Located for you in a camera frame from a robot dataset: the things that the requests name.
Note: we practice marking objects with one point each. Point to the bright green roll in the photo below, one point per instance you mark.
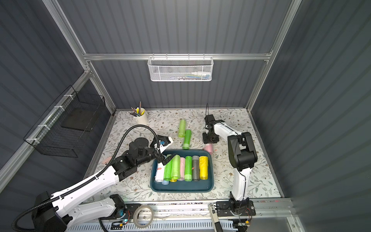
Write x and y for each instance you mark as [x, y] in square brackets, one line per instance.
[187, 139]
[168, 171]

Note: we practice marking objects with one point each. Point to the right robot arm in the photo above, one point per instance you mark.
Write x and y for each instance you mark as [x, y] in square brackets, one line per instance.
[242, 156]

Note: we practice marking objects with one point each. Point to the teal plastic storage box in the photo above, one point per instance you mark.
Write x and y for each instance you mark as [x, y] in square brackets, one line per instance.
[201, 186]

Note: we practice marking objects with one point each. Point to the white roll with red label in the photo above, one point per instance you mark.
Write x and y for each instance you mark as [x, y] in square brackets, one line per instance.
[159, 176]

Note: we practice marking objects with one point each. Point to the items in white basket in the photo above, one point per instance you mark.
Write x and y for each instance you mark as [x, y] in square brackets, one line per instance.
[199, 75]

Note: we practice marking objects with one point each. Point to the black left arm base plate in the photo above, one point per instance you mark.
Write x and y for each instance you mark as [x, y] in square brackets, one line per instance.
[125, 212]

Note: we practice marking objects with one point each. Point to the light green roll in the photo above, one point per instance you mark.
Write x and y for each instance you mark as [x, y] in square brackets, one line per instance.
[176, 163]

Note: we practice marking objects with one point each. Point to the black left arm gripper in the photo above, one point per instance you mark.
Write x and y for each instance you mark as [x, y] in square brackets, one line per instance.
[158, 153]

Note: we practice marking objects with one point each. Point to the pens and pencils bunch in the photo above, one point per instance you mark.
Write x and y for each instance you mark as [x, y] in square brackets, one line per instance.
[139, 111]

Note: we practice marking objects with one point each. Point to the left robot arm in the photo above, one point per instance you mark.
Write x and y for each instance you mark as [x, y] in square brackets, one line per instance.
[66, 208]

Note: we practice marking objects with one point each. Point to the clear packing tape roll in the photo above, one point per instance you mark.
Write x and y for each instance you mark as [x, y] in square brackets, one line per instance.
[143, 217]

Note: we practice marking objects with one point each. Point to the pale green roll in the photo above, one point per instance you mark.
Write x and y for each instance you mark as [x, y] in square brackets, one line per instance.
[188, 168]
[182, 127]

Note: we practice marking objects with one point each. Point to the pink trash bag roll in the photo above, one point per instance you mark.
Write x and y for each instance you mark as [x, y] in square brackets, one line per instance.
[209, 148]
[182, 169]

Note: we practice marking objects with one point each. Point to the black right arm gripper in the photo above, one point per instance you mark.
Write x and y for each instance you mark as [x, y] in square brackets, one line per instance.
[210, 135]

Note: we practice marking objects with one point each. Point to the black wire side basket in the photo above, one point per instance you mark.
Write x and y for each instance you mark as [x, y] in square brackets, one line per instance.
[64, 132]

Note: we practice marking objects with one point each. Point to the white pen holder cup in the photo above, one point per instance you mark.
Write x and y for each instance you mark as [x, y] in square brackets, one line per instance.
[143, 120]

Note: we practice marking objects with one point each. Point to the pink small stapler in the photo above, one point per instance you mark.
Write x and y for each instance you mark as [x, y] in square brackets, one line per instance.
[107, 160]

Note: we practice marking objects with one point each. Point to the white wire wall basket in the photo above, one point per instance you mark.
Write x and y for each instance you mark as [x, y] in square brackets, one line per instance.
[161, 69]

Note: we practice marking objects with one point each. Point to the dark grey trash bag roll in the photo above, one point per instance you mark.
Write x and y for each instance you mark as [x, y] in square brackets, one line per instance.
[195, 168]

